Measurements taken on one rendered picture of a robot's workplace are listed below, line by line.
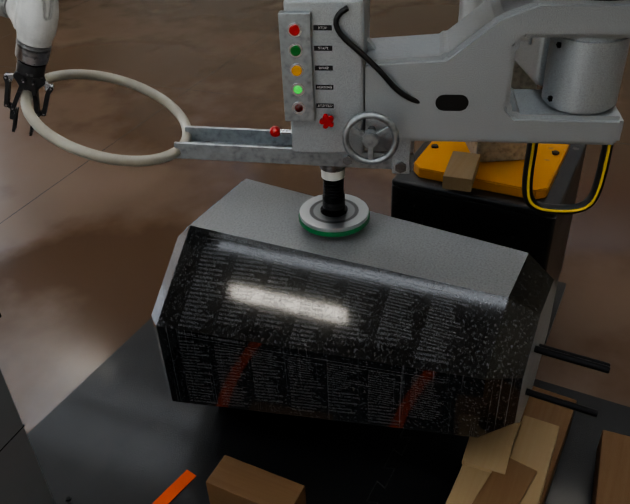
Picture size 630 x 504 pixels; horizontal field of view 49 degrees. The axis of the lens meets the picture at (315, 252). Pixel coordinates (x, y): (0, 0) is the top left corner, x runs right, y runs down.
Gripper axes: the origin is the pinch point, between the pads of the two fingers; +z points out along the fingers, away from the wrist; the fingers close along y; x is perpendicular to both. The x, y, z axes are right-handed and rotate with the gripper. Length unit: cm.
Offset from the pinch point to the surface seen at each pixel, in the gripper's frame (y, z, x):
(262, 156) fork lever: 66, -19, -18
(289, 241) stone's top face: 81, 3, -26
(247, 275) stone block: 71, 15, -31
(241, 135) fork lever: 61, -17, -5
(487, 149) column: 153, -22, 21
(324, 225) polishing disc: 89, -6, -27
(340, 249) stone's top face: 95, -3, -32
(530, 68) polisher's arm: 129, -66, -16
